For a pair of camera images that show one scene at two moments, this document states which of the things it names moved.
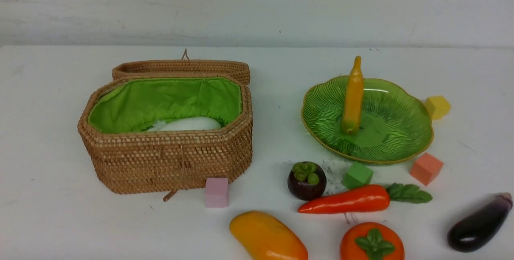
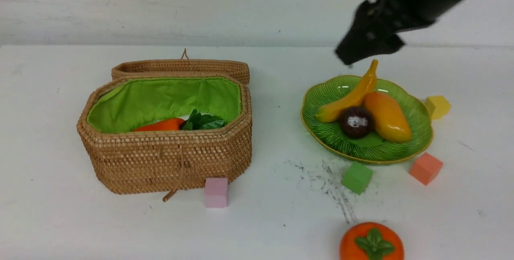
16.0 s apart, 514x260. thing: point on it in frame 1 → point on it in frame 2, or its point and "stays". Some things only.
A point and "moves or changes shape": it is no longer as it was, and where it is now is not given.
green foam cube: x=358 y=174 stays
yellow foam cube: x=437 y=107 stays
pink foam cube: x=217 y=192 stays
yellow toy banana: x=353 y=97 moves or changes shape
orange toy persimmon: x=372 y=241 stays
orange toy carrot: x=367 y=197 → x=194 y=121
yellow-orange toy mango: x=264 y=238 → x=388 y=117
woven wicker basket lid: x=184 y=67 stays
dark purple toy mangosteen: x=306 y=181 → x=355 y=122
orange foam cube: x=426 y=169 stays
